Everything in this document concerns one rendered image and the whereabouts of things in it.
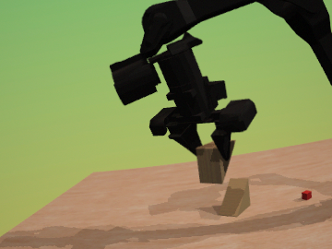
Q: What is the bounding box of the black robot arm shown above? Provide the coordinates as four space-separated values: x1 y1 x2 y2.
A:
110 0 332 105

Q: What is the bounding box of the small red block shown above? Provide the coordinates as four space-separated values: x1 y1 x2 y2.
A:
302 190 312 200

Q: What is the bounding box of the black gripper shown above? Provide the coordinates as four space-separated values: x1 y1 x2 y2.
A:
149 75 257 161

